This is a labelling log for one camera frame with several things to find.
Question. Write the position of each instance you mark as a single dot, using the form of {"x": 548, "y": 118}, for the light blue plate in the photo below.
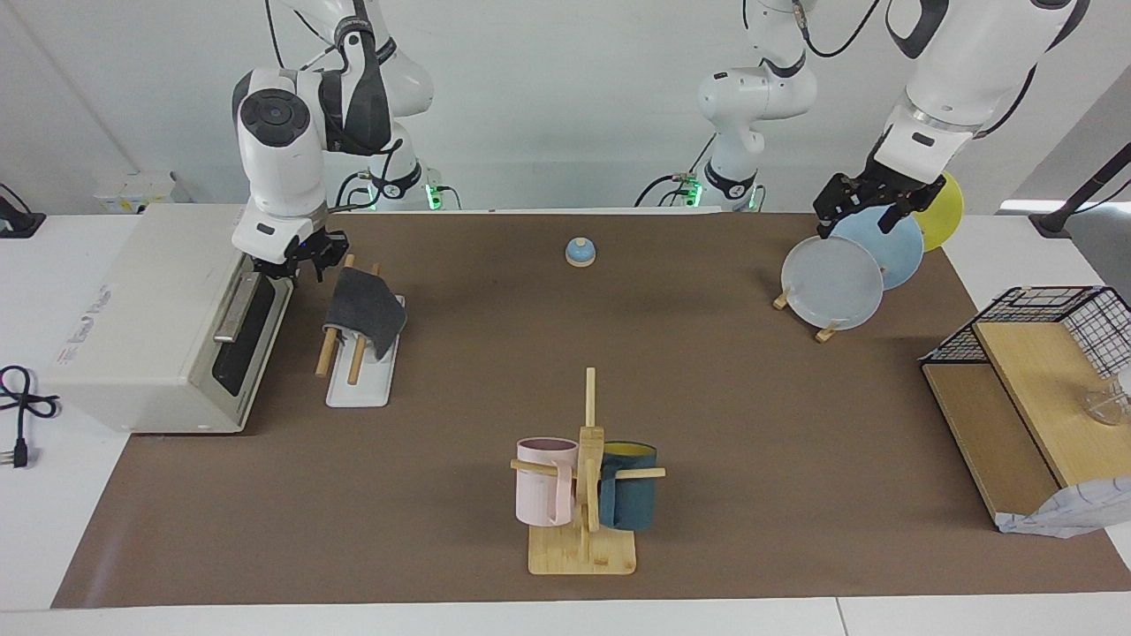
{"x": 897, "y": 256}

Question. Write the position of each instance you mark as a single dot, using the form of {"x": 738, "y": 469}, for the beige toaster oven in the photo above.
{"x": 150, "y": 309}

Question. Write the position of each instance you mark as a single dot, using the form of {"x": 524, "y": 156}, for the wooden plate rack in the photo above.
{"x": 826, "y": 334}

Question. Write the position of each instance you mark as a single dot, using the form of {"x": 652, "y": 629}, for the pink mug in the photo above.
{"x": 541, "y": 490}

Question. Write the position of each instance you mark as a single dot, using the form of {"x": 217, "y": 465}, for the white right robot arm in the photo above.
{"x": 278, "y": 150}

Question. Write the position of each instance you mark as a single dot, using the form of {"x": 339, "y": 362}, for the white towel rack wooden bars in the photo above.
{"x": 362, "y": 384}

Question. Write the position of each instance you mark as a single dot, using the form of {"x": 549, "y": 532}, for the black clamp mount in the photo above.
{"x": 18, "y": 223}

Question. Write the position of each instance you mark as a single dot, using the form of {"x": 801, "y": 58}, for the black camera stand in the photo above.
{"x": 1056, "y": 219}

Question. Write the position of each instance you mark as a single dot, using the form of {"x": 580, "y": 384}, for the white box device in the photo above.
{"x": 137, "y": 190}

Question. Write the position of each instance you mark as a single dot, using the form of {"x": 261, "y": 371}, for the yellow plate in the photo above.
{"x": 945, "y": 216}

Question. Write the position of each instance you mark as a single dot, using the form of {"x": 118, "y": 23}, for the purple and grey towel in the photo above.
{"x": 367, "y": 305}

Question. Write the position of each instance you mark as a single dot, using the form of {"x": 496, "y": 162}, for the grey plate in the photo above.
{"x": 831, "y": 287}

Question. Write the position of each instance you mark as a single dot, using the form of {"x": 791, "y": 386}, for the dark teal mug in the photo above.
{"x": 632, "y": 499}

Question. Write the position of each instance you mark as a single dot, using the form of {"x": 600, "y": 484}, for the blue service bell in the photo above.
{"x": 580, "y": 253}

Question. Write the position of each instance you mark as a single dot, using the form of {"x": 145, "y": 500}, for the wooden shelf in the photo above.
{"x": 1034, "y": 389}

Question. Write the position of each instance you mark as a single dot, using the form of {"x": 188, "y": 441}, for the clear glass cup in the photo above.
{"x": 1104, "y": 406}

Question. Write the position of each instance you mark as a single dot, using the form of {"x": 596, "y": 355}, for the brown table mat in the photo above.
{"x": 495, "y": 353}

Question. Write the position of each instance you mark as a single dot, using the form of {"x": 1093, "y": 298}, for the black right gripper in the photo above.
{"x": 305, "y": 252}

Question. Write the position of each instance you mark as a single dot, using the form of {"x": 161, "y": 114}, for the wooden mug tree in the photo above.
{"x": 588, "y": 548}

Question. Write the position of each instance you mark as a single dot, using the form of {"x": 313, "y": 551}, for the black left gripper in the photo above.
{"x": 897, "y": 193}

